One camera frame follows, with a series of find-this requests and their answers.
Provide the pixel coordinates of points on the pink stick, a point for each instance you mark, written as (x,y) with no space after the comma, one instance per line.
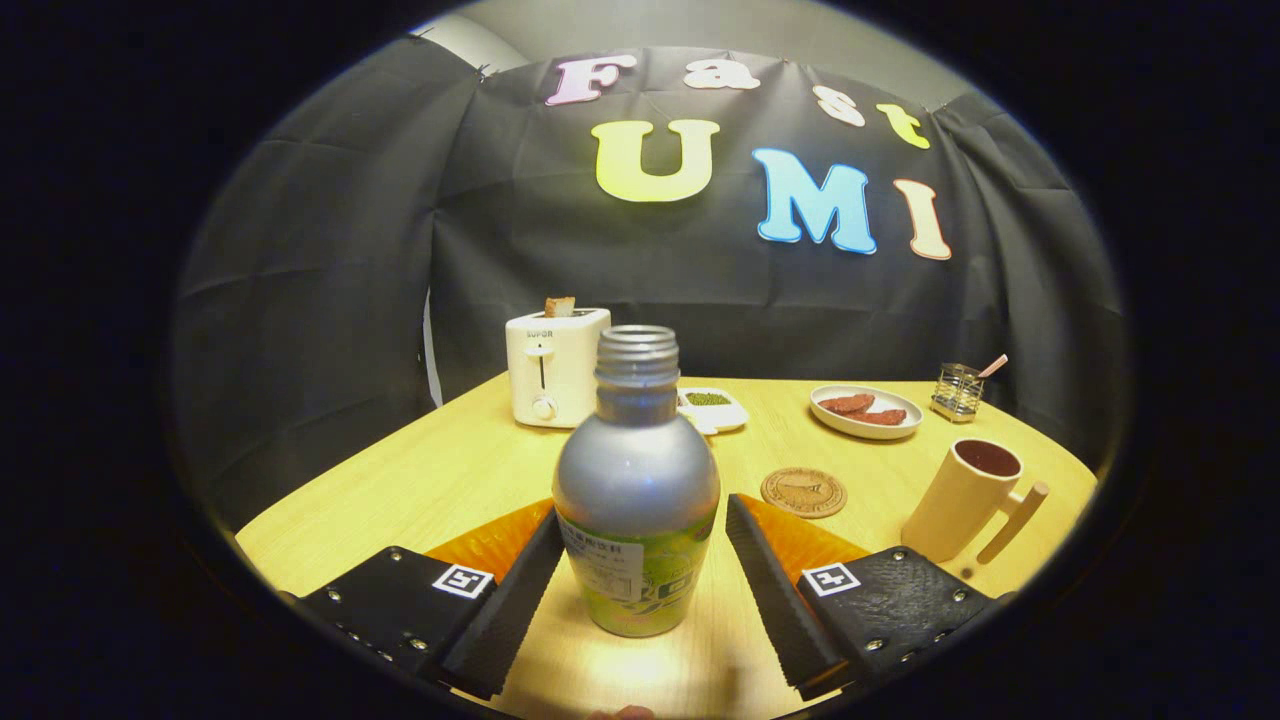
(993,366)

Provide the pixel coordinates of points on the white divided dish of beans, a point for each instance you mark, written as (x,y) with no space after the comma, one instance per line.
(715,415)

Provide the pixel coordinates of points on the silver bottle with green label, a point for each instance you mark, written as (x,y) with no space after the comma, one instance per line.
(635,480)

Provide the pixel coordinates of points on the white toaster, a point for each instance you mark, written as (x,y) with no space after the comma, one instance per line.
(570,370)

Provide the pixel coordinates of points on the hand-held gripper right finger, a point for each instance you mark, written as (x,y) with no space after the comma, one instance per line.
(775,610)

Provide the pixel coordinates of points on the black backdrop cloth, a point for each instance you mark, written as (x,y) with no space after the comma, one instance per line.
(700,290)

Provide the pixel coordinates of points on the brown meat piece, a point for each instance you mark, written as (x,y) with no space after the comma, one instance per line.
(845,403)
(880,417)

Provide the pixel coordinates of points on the round cork coaster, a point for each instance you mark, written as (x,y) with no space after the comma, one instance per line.
(803,493)

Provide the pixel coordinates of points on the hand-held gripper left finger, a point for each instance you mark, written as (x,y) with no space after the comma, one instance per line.
(505,620)

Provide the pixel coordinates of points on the wooden table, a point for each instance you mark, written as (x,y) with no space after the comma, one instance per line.
(450,470)

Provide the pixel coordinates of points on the toast bread slice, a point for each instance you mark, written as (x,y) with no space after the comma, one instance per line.
(560,306)

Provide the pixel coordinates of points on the white round plate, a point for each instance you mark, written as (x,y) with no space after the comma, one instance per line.
(865,428)

